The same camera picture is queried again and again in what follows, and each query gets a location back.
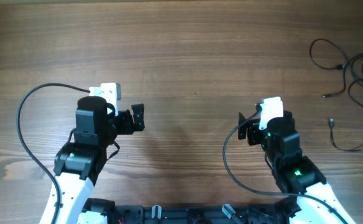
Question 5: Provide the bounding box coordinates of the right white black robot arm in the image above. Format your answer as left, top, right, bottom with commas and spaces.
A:
238, 111, 354, 223

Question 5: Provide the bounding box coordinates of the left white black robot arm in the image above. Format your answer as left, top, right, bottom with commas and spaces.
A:
40, 96, 145, 223

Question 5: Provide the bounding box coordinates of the thin black usb cable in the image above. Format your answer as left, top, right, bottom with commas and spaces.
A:
308, 38, 363, 97

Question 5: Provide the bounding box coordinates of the black mounting rail base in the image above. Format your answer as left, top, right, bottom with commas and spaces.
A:
77, 198, 298, 224

